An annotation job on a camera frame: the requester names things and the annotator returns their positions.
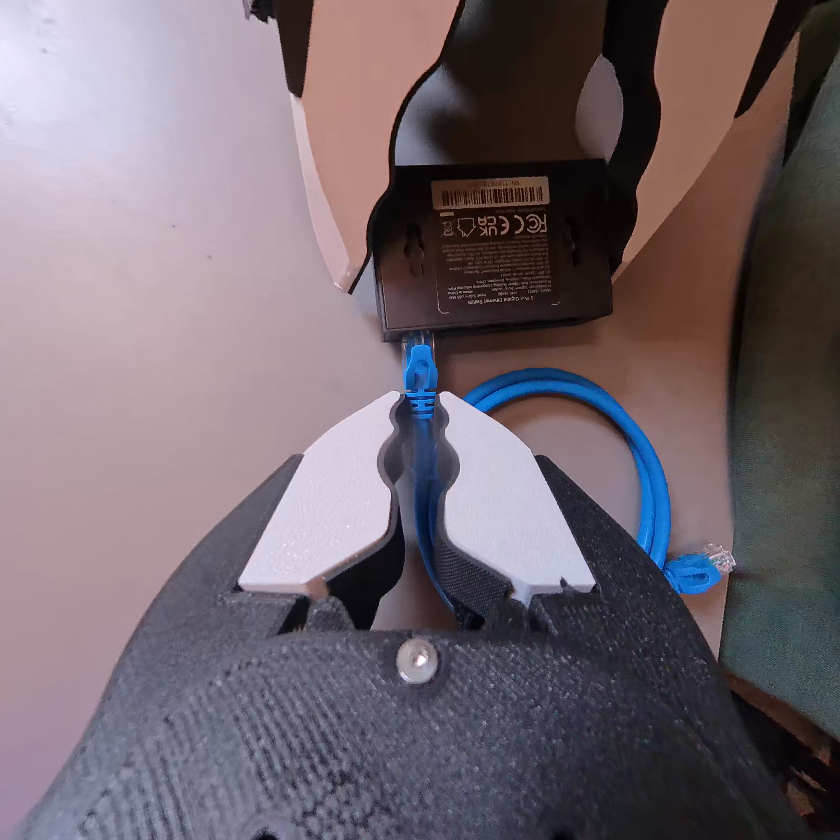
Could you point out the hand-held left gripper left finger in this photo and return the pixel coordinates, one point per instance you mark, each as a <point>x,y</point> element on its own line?
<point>321,512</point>

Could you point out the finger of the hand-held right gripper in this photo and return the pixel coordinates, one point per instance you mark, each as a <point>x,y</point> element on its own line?
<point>354,98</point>
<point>695,98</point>

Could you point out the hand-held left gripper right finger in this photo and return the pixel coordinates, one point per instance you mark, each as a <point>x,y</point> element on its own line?
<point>512,512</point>

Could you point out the black ethernet switch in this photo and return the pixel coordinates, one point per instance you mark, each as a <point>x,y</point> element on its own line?
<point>499,262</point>

